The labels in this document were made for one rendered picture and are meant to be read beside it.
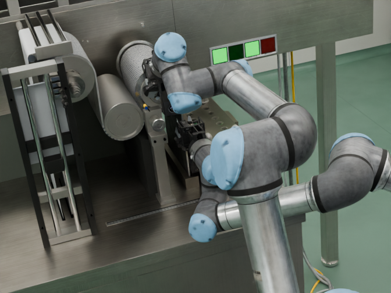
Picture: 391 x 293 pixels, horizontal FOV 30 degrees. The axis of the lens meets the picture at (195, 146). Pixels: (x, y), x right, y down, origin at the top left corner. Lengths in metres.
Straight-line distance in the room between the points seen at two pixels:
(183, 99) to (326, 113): 1.32
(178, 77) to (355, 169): 0.49
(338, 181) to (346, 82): 3.48
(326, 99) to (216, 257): 1.06
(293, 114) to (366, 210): 2.34
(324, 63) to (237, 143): 1.54
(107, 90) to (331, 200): 0.82
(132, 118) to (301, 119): 0.79
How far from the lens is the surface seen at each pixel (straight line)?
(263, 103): 1.63
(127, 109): 2.16
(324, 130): 3.05
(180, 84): 1.78
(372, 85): 5.19
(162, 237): 2.11
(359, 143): 1.91
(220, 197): 1.99
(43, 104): 2.00
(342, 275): 3.37
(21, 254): 2.17
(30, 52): 2.06
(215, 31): 2.52
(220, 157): 1.45
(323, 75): 2.94
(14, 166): 2.54
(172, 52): 1.79
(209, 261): 2.17
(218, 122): 2.42
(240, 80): 1.74
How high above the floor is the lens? 2.09
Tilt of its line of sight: 28 degrees down
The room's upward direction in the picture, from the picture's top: 7 degrees counter-clockwise
